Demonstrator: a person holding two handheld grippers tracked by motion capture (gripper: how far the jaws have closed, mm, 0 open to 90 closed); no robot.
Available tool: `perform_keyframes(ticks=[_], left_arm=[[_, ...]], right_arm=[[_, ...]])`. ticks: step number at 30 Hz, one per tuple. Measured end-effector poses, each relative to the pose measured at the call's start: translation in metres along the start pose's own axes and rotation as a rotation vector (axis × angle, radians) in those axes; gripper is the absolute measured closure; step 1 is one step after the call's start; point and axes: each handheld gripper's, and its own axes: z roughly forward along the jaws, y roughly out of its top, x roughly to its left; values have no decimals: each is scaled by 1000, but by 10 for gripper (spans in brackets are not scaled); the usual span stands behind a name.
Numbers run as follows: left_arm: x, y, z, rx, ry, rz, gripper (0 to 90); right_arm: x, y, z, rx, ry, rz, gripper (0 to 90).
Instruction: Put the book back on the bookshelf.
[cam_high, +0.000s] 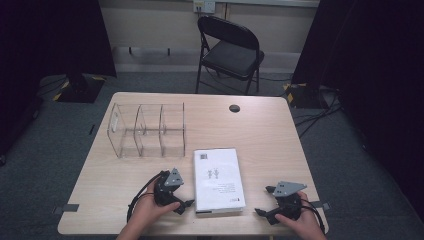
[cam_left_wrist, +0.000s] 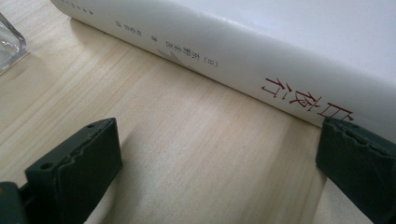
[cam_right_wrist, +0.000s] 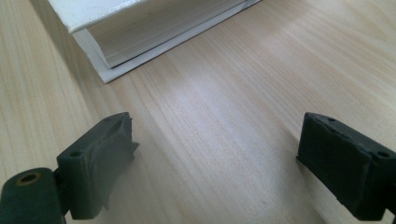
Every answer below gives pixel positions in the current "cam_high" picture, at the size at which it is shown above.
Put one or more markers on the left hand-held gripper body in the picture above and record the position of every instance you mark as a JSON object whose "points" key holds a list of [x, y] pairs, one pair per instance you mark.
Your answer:
{"points": [[165, 193]]}

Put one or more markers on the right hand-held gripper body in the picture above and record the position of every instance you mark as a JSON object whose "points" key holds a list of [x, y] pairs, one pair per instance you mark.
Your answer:
{"points": [[290, 205]]}

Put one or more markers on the white book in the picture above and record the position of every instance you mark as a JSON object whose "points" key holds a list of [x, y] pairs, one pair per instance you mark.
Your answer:
{"points": [[218, 180]]}

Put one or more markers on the clear acrylic organizer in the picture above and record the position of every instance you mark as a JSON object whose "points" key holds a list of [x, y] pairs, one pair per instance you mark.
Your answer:
{"points": [[146, 146]]}

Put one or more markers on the person's right hand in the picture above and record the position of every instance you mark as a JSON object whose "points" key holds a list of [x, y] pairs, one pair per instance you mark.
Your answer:
{"points": [[305, 223]]}

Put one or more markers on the person's left hand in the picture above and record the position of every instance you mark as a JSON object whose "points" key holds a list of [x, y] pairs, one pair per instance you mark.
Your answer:
{"points": [[146, 211]]}

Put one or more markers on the grey tape strip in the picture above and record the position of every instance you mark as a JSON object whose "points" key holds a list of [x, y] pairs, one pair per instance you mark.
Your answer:
{"points": [[66, 208], [325, 205]]}

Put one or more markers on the black round table grommet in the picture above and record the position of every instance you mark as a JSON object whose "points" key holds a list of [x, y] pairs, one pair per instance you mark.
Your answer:
{"points": [[234, 108]]}

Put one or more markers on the small black floor tape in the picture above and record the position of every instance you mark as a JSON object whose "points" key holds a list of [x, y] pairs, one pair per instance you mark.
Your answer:
{"points": [[91, 129]]}

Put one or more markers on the black stand base yellow tape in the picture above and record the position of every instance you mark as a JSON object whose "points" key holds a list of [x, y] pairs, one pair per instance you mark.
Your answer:
{"points": [[303, 95]]}

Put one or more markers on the black folding chair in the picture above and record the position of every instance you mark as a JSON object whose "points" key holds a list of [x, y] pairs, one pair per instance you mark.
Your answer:
{"points": [[230, 56]]}

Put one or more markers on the black curtain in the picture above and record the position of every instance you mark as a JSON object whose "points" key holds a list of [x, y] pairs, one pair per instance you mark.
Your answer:
{"points": [[383, 66], [33, 50]]}

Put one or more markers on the white wall socket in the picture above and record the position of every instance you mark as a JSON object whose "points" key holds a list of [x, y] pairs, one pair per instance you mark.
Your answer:
{"points": [[204, 6]]}

